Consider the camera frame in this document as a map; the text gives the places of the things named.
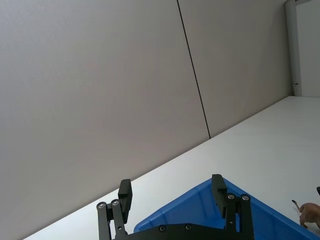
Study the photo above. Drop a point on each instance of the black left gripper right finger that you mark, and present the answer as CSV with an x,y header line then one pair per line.
x,y
219,195

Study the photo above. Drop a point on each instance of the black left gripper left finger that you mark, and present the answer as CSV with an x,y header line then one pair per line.
x,y
124,200

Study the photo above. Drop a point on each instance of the blue plastic bin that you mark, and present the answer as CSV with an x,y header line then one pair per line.
x,y
190,207

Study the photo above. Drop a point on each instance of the brown toy animal figure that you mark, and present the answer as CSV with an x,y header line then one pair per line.
x,y
311,212

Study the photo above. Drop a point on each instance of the small dark object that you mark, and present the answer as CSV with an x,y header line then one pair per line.
x,y
318,190

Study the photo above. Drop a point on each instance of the white door frame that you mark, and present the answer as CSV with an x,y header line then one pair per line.
x,y
291,37

